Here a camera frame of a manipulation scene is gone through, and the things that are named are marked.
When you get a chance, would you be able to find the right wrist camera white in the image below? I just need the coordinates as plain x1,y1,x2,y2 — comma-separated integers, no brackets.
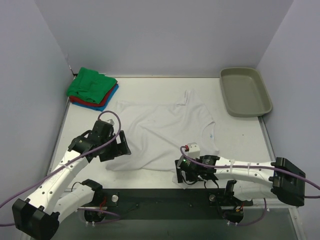
185,142,201,159

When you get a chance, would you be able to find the red t shirt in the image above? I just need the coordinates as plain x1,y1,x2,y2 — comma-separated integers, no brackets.
69,83,117,104

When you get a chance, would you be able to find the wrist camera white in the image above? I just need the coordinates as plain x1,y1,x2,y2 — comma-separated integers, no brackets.
105,119,115,126
185,142,201,159

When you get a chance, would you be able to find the grey plastic tray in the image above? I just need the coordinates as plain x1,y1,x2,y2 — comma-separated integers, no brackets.
220,67,273,118

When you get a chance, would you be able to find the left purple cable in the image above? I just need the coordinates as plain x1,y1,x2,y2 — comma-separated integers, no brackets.
0,111,123,227

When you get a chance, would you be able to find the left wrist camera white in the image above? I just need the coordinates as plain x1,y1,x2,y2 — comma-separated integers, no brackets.
105,119,115,126

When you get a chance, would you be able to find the blue t shirt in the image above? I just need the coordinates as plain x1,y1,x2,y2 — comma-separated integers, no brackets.
69,84,119,112

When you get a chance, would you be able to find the aluminium rail profile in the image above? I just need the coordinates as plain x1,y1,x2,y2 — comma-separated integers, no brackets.
72,186,300,210

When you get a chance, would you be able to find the white t shirt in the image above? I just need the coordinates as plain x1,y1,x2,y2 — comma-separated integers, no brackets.
104,89,221,191

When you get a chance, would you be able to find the green t shirt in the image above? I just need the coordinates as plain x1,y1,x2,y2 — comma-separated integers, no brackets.
66,67,118,99

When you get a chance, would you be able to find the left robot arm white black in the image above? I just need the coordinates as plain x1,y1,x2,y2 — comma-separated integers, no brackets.
12,119,131,240

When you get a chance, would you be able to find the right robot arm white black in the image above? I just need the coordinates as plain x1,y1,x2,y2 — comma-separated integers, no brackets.
174,155,306,207

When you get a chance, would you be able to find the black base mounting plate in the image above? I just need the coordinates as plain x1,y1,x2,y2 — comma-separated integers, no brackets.
83,188,253,223

